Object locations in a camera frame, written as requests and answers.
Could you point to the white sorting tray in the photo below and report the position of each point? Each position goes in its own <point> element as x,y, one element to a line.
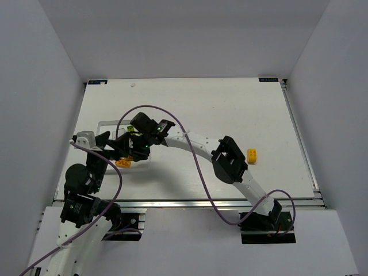
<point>104,126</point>

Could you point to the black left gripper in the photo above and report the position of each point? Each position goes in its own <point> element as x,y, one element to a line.
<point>103,144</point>

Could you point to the yellow curved lego brick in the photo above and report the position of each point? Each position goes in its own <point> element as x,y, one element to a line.
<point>252,155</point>

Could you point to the blue label sticker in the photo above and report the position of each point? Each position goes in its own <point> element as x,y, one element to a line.
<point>97,82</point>
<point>268,79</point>

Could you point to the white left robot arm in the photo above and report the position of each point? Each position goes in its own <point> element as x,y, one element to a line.
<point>86,220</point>

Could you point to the blue label sticker left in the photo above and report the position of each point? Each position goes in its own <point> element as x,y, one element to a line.
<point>97,82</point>

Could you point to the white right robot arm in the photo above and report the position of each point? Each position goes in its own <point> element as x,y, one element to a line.
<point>228,161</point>

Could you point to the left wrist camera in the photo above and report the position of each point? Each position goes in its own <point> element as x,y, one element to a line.
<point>84,139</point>

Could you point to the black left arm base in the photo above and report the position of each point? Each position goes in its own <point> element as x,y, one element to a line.
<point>129,227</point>

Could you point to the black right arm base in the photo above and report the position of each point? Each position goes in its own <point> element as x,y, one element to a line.
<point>256,230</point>

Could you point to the blue label sticker right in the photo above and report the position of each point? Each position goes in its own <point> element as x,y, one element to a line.
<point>268,79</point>

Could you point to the yellow long lego brick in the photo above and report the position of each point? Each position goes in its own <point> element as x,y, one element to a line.
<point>123,163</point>

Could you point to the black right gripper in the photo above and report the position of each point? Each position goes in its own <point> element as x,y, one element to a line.
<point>137,148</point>

